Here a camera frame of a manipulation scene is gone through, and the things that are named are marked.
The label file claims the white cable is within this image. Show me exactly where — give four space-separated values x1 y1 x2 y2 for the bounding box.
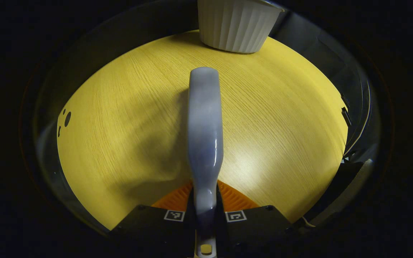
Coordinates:
343 81 372 159

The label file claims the white ribbed garbage bin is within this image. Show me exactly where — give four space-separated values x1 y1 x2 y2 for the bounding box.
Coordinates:
197 0 285 54

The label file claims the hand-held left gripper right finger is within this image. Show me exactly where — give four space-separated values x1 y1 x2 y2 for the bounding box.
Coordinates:
215 179 294 258

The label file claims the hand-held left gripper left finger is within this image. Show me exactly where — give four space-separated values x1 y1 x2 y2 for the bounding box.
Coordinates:
109 181 197 258

